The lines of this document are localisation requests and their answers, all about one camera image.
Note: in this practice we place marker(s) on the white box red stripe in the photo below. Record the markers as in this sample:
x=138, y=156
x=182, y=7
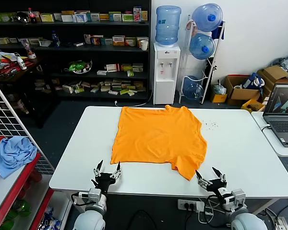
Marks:
x=112, y=67

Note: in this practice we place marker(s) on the black shelf unit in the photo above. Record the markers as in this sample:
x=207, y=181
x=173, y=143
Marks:
x=62, y=31

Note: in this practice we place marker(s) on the blue plastic bottle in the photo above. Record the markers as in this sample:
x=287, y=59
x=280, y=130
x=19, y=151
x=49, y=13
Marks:
x=54, y=38

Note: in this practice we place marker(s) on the yellow green medicine box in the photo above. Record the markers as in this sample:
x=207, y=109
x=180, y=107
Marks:
x=126, y=67

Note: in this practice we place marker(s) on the pile of colourful packets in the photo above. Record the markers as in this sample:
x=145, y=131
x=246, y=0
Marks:
x=4, y=62

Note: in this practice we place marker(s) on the red and white rack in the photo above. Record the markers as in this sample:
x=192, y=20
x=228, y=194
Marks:
x=7, y=189

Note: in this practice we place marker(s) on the open white carton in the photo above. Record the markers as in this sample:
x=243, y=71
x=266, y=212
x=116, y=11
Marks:
x=45, y=43

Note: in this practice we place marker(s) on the small yellow box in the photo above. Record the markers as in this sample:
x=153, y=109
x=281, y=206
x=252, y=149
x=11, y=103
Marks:
x=218, y=98

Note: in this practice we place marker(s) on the white metal jug rack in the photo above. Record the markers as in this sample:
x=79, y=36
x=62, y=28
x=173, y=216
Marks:
x=207, y=82

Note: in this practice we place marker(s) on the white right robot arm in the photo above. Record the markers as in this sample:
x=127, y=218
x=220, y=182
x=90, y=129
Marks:
x=249, y=221

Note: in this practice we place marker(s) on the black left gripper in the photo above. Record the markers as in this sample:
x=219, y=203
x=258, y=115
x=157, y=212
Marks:
x=104, y=179

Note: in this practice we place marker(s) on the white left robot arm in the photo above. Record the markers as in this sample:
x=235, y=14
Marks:
x=91, y=220

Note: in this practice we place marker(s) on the stacked pale medicine boxes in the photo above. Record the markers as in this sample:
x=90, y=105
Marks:
x=137, y=67

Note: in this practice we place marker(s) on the red bottle pack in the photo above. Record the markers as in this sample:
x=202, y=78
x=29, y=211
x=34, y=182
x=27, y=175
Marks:
x=34, y=176

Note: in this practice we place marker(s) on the green and white medicine box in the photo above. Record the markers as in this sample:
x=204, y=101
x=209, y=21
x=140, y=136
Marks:
x=115, y=16

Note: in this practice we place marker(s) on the dark blue hanging cloth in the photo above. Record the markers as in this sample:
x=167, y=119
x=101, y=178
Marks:
x=217, y=32

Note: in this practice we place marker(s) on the shiny black helmet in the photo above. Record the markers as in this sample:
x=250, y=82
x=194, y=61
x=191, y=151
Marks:
x=21, y=16

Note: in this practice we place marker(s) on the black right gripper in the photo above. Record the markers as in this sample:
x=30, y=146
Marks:
x=216, y=185

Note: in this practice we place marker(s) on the small white side table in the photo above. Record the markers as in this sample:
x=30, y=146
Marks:
x=261, y=129

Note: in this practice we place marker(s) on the orange t-shirt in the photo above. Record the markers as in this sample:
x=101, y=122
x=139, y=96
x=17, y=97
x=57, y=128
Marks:
x=158, y=134

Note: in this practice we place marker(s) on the yellow and white medicine box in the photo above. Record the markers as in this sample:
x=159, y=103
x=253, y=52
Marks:
x=46, y=17

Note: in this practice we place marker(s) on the green bottle pack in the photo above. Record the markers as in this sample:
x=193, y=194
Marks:
x=19, y=208

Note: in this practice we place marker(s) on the grey open laptop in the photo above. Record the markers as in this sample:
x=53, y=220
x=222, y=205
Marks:
x=282, y=119

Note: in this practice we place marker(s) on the large green medicine box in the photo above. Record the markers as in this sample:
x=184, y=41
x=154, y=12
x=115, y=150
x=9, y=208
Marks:
x=4, y=17

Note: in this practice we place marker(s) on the red and blue medicine box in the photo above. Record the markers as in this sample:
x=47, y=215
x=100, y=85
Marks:
x=96, y=40

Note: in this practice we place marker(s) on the white water dispenser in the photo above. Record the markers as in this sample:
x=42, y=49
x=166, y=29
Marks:
x=165, y=76

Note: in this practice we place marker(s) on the white and red medicine box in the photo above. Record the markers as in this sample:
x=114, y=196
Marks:
x=87, y=39

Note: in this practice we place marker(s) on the flat white medicine box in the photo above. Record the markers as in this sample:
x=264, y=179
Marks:
x=102, y=72
x=79, y=44

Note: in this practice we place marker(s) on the white paper cup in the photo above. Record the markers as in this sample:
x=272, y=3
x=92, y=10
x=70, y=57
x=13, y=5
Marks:
x=144, y=45

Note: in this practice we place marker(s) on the open brown cardboard box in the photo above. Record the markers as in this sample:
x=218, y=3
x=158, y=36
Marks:
x=240, y=94

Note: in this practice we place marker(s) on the bowl of green snack packs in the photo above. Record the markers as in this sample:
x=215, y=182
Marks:
x=80, y=67

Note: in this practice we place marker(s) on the closed brown cardboard box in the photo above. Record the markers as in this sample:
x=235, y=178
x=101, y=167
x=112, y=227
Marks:
x=274, y=73

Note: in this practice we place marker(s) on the cola bottle red cap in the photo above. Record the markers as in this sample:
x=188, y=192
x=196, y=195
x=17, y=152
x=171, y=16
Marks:
x=33, y=15

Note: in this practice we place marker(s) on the blue water jug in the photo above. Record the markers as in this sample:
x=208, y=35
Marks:
x=201, y=46
x=167, y=24
x=206, y=16
x=193, y=88

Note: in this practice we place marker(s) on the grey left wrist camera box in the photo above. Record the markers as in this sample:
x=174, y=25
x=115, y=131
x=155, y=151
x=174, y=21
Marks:
x=94, y=193

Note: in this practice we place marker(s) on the large white table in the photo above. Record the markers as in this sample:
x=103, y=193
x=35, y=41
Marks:
x=98, y=124

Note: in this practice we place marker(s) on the white floor power strip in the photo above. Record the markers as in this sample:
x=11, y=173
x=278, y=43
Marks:
x=282, y=221

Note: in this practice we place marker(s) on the blue shopping bag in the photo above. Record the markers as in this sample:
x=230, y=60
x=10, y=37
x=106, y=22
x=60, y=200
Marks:
x=253, y=80

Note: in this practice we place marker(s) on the yellow plastic bin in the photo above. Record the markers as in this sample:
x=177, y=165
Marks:
x=253, y=105

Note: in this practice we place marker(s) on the clear plastic bag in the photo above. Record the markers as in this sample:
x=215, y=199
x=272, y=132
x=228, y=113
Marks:
x=219, y=88

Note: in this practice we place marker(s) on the tall pink and blue box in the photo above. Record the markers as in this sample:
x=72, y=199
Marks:
x=137, y=13

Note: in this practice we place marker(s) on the clear bottle pink label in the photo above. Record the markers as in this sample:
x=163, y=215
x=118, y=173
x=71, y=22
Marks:
x=30, y=51

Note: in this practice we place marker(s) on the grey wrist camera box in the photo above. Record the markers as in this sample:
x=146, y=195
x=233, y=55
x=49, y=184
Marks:
x=94, y=193
x=237, y=195

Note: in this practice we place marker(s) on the blue and white medicine box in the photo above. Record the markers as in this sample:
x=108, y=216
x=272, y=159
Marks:
x=81, y=16

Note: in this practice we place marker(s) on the crumpled light blue cloth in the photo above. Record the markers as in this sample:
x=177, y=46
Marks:
x=14, y=153

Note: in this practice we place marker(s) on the orange and white medicine box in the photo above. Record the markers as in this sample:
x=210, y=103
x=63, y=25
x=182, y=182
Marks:
x=118, y=40

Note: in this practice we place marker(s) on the white bottle green label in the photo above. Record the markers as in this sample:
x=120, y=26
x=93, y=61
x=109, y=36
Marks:
x=21, y=62

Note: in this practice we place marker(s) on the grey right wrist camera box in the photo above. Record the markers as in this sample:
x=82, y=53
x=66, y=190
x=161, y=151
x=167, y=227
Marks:
x=237, y=195

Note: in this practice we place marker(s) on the blue and white packets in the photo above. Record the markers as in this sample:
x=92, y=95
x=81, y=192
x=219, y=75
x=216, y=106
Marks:
x=48, y=219

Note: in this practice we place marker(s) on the pale green medicine box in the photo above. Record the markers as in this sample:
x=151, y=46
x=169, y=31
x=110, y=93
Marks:
x=1, y=40
x=34, y=41

